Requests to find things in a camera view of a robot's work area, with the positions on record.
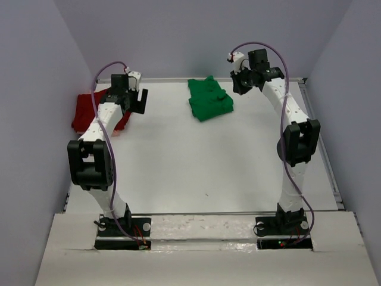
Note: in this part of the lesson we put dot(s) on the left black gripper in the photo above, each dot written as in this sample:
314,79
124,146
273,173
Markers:
139,106

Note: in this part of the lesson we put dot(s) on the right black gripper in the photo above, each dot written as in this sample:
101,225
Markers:
237,87

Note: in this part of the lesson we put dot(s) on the green t shirt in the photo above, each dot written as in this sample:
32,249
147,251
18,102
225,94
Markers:
207,99

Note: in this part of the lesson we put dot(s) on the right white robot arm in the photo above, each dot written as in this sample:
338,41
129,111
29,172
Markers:
298,140

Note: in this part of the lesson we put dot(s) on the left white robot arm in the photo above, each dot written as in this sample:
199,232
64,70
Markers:
91,160

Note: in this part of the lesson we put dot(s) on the pink folded t shirt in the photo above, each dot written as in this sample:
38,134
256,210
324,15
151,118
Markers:
114,134

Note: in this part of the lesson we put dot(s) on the red folded t shirt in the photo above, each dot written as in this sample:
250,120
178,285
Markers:
84,115

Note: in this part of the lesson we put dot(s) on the white front platform board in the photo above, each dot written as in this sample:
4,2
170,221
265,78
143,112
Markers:
206,250

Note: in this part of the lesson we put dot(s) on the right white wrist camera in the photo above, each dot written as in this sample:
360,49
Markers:
237,59

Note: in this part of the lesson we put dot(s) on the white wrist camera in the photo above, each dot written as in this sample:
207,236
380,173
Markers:
133,78
237,59

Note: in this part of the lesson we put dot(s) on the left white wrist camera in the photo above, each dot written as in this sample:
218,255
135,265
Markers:
133,78

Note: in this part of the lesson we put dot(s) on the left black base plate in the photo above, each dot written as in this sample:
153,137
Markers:
109,236

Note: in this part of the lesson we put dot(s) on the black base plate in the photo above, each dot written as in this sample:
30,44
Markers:
274,237
109,236

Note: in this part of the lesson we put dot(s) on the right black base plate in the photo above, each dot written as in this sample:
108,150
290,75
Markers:
274,237

